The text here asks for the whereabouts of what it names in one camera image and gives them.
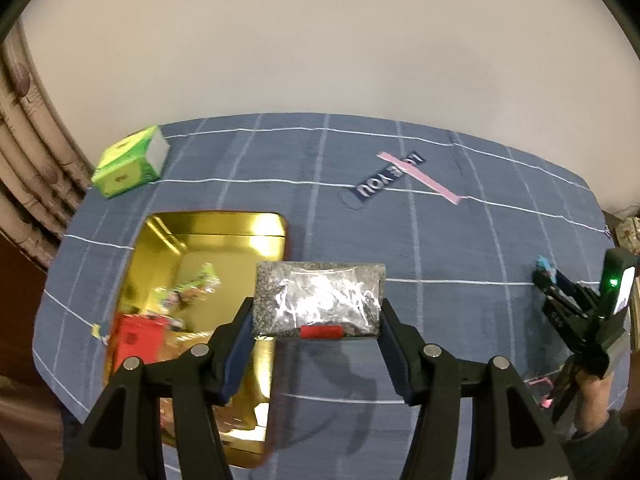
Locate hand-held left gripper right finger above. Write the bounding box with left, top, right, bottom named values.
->
left=379, top=300, right=571, bottom=480

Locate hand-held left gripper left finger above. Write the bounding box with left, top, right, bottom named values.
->
left=57, top=299, right=254, bottom=480

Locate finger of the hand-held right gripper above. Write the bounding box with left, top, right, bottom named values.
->
left=532, top=270, right=598, bottom=356
left=550, top=269, right=608, bottom=306

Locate green colourful candy packet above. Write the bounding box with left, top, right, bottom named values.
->
left=160, top=265, right=221, bottom=311

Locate grey speckled snack packet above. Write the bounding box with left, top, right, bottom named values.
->
left=252, top=260, right=387, bottom=342

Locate gold metal tin box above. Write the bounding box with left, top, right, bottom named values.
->
left=102, top=211, right=288, bottom=470

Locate red snack packet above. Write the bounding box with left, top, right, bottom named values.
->
left=107, top=314, right=172, bottom=376

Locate person's right forearm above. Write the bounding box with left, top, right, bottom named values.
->
left=570, top=375, right=633, bottom=461

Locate patterned storage box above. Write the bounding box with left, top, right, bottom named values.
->
left=602, top=205, right=640, bottom=261

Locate pink ribbon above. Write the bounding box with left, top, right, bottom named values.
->
left=530, top=376, right=557, bottom=409

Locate blue checked tablecloth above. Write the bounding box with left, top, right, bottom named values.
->
left=32, top=112, right=631, bottom=480

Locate patterned beige cloth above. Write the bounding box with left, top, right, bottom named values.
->
left=0, top=377, right=76, bottom=461

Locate dark brown wooden board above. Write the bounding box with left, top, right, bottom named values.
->
left=0, top=232, right=66, bottom=391

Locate green tissue pack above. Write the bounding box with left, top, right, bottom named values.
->
left=91, top=126, right=170, bottom=198

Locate beige patterned curtain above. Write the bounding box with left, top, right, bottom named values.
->
left=0, top=20, right=96, bottom=256

